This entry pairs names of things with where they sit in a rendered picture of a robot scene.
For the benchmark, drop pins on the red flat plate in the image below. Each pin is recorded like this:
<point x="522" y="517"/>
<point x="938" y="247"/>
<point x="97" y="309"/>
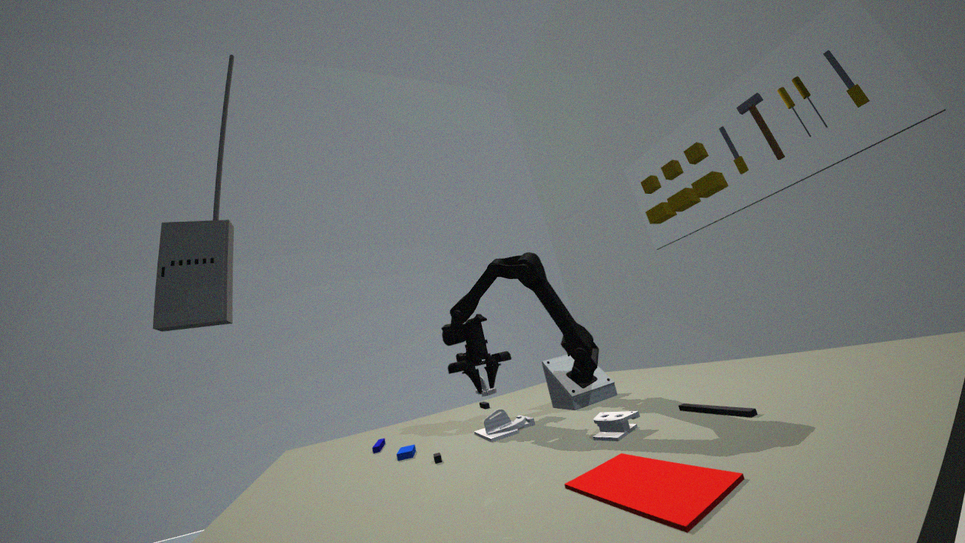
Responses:
<point x="676" y="495"/>

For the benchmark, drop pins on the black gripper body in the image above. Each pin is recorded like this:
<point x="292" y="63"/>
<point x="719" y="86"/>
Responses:
<point x="477" y="350"/>

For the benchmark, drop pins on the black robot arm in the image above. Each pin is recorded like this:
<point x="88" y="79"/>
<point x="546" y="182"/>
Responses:
<point x="529" y="270"/>

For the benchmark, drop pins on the blue rectangular block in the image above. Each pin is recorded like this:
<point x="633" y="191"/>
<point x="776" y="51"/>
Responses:
<point x="406" y="452"/>

